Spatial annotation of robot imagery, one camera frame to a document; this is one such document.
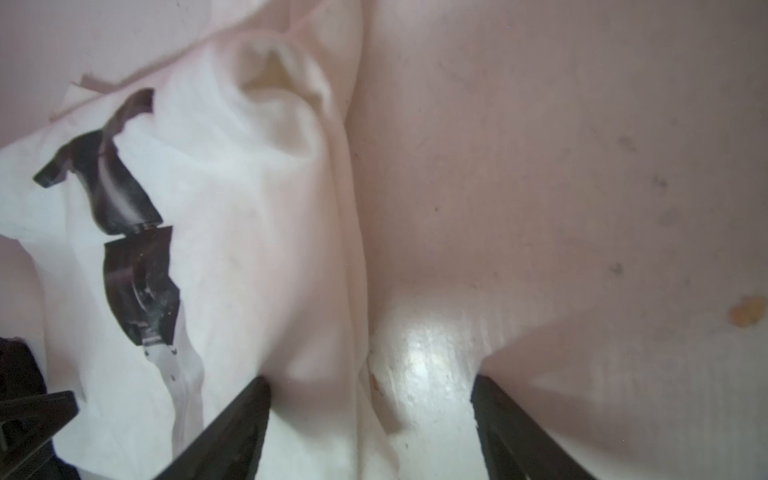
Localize white t shirt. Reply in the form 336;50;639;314
1;1;398;479

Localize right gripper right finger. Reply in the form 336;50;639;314
471;375;594;480

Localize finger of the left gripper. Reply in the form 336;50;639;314
1;391;79;479

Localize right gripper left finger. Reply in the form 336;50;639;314
157;376;272;480

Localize folded black t shirt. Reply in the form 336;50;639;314
1;338;80;479

